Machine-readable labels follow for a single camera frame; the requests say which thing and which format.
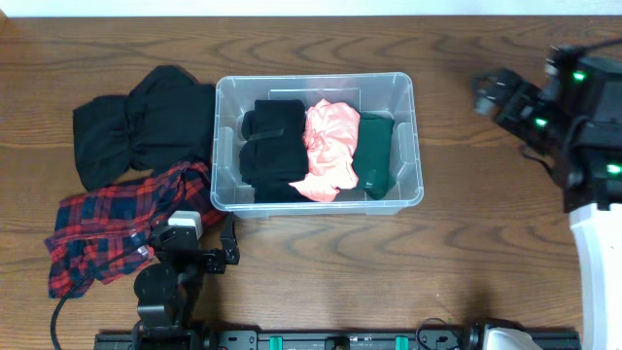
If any dark green folded cloth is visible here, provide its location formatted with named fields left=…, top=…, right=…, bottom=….
left=353, top=113, right=395, bottom=200

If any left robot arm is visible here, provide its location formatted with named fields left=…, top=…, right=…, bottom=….
left=132, top=211, right=240, bottom=350

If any red navy plaid shirt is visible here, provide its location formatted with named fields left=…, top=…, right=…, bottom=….
left=45, top=161, right=224, bottom=298

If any clear plastic storage bin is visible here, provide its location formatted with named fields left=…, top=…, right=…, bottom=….
left=210, top=72, right=424, bottom=218

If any black cloth with strap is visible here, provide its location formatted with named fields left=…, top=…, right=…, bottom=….
left=239, top=99, right=309, bottom=186

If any black cloth with band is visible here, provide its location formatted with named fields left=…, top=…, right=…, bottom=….
left=254, top=182, right=311, bottom=203

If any salmon pink garment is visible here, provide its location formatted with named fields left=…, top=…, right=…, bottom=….
left=291, top=99, right=361, bottom=202

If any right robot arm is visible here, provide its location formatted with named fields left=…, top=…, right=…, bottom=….
left=463, top=45, right=621, bottom=349

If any black mounting rail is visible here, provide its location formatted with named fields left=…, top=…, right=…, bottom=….
left=94, top=329, right=582, bottom=350

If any large black folded garment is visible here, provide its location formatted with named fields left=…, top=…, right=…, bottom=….
left=73, top=65, right=216, bottom=191

